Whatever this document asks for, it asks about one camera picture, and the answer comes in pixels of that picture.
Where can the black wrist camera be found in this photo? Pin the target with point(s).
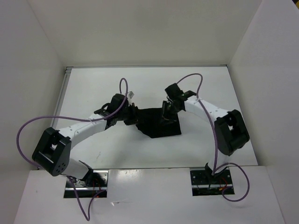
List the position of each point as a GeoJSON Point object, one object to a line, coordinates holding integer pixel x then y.
{"type": "Point", "coordinates": [173, 91]}
{"type": "Point", "coordinates": [118, 102]}

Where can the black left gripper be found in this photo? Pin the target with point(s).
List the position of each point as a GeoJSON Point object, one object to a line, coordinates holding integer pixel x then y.
{"type": "Point", "coordinates": [133, 120]}

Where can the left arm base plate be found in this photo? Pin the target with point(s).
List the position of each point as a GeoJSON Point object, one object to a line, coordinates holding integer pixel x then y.
{"type": "Point", "coordinates": [97, 184]}

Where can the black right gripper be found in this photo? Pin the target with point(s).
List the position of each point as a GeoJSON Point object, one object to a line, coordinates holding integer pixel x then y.
{"type": "Point", "coordinates": [165, 114]}

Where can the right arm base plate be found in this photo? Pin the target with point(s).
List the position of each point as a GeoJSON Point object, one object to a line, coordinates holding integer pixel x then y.
{"type": "Point", "coordinates": [204, 185]}

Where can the black skirt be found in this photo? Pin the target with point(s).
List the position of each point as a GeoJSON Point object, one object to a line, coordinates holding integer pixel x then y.
{"type": "Point", "coordinates": [152, 123]}

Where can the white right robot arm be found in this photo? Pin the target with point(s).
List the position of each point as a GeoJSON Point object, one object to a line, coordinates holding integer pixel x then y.
{"type": "Point", "coordinates": [228, 127]}

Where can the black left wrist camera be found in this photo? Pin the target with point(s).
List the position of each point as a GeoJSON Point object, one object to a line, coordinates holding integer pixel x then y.
{"type": "Point", "coordinates": [118, 102]}

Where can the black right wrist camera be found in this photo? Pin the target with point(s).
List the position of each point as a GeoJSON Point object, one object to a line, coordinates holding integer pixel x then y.
{"type": "Point", "coordinates": [173, 91]}

